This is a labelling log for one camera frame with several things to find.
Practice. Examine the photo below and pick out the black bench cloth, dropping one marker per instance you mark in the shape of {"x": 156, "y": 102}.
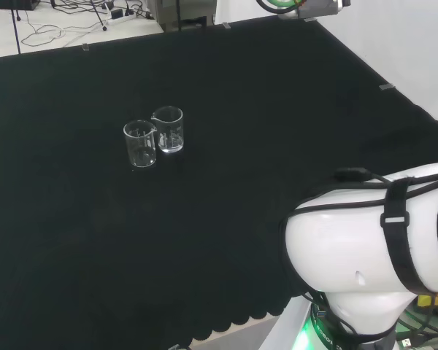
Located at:
{"x": 241, "y": 146}

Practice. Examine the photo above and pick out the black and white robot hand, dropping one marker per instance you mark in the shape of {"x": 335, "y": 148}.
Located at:
{"x": 319, "y": 9}

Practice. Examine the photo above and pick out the black tripod leg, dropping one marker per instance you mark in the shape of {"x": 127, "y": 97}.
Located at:
{"x": 99, "y": 16}

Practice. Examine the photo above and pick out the black equipment box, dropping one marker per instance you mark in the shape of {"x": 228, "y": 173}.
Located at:
{"x": 14, "y": 3}

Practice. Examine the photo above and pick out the dark thin stand pole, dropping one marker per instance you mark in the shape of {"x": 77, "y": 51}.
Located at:
{"x": 16, "y": 33}

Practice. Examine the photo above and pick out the grey metal cabinet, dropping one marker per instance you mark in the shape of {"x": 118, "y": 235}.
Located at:
{"x": 182, "y": 12}

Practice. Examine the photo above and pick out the white power strip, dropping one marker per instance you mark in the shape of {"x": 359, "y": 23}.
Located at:
{"x": 120, "y": 18}

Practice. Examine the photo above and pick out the clear glass beaker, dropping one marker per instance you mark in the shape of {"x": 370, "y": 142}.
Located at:
{"x": 169, "y": 129}
{"x": 140, "y": 146}

